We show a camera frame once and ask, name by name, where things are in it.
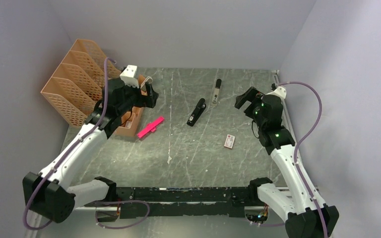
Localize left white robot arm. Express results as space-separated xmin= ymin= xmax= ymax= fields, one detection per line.
xmin=22 ymin=77 xmax=159 ymax=229

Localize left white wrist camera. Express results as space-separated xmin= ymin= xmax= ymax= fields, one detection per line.
xmin=120 ymin=65 xmax=139 ymax=88

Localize pink plastic staple remover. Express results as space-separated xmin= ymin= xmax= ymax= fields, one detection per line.
xmin=136 ymin=116 xmax=165 ymax=139

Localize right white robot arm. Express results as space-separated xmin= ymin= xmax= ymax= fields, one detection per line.
xmin=235 ymin=86 xmax=339 ymax=238

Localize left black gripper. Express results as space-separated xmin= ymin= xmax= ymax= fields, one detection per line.
xmin=118 ymin=80 xmax=159 ymax=115

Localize red white staple box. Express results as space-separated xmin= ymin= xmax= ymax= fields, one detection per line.
xmin=224 ymin=134 xmax=236 ymax=149

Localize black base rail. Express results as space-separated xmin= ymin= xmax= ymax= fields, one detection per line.
xmin=86 ymin=186 xmax=269 ymax=223

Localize beige black stapler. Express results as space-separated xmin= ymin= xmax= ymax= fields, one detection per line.
xmin=211 ymin=78 xmax=222 ymax=105

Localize orange mesh file organizer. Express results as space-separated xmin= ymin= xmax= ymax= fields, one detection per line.
xmin=40 ymin=39 xmax=147 ymax=138

